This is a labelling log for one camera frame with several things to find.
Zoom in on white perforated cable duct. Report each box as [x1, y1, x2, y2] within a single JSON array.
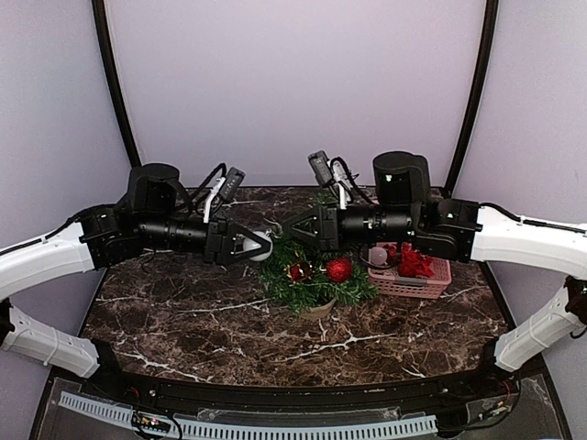
[[58, 391, 437, 439]]

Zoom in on red drum ornament gold trim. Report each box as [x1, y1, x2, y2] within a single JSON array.
[[284, 261, 314, 283]]

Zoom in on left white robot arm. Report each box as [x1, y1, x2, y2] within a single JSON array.
[[1, 163, 272, 400]]

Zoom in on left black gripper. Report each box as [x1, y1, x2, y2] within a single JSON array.
[[138, 214, 271, 267]]

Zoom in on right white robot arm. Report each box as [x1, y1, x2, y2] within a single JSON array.
[[284, 151, 586, 398]]

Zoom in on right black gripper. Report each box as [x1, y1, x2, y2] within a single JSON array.
[[282, 201, 418, 253]]

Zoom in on right black frame pole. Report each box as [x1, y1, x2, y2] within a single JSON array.
[[443, 0, 499, 196]]

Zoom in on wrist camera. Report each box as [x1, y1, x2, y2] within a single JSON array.
[[307, 150, 353, 209], [204, 167, 246, 224]]

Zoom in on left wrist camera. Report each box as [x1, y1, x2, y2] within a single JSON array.
[[204, 167, 246, 224]]

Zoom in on left black frame pole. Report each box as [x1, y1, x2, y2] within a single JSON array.
[[91, 0, 142, 170]]

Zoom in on small green christmas tree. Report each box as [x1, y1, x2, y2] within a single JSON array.
[[257, 188, 379, 320]]

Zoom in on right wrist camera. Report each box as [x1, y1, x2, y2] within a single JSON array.
[[307, 150, 353, 209]]

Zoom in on pink plastic basket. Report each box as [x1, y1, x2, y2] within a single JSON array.
[[368, 242, 452, 299]]

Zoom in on white ball ornament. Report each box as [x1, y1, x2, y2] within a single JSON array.
[[246, 230, 273, 262], [369, 246, 389, 267]]

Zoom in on black frame pole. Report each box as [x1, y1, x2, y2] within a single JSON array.
[[443, 0, 499, 196], [91, 0, 142, 170]]

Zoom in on red ball ornament cluster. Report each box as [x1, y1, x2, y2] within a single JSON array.
[[383, 243, 434, 279]]

